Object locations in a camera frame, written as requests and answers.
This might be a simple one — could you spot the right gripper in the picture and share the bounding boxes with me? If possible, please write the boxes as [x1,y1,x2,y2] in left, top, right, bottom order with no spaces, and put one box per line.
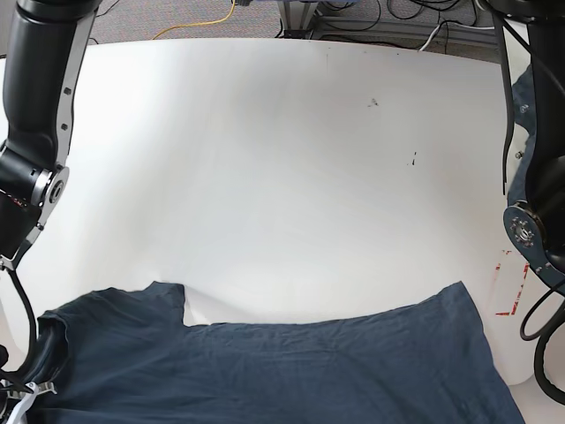
[1,382,57,424]

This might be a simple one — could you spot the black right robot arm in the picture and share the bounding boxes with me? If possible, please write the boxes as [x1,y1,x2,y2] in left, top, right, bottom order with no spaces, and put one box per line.
[1,0,100,423]

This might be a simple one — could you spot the white cable on floor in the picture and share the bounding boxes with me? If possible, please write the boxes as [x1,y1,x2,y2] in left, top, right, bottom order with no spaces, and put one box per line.
[418,22,500,52]

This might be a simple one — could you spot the yellow cable on floor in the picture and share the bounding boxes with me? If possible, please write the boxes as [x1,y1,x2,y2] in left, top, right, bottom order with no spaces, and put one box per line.
[152,0,235,42]

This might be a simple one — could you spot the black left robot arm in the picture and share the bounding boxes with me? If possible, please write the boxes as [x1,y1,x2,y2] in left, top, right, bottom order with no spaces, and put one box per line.
[481,1,564,292]

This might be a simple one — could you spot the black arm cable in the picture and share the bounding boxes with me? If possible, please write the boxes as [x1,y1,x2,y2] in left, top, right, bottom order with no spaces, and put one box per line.
[0,269,39,385]
[492,0,565,398]

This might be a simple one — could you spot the dark navy t-shirt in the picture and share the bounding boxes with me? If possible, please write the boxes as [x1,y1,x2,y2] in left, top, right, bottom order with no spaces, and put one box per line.
[24,71,524,423]

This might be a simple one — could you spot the red tape rectangle marking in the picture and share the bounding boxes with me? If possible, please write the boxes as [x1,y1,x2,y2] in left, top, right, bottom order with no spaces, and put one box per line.
[490,250,530,316]

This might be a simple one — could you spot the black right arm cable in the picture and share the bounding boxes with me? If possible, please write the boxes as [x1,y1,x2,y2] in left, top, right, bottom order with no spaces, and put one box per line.
[0,269,39,385]

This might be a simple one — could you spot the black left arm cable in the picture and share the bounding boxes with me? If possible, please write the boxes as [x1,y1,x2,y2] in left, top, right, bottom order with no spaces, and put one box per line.
[492,0,565,398]

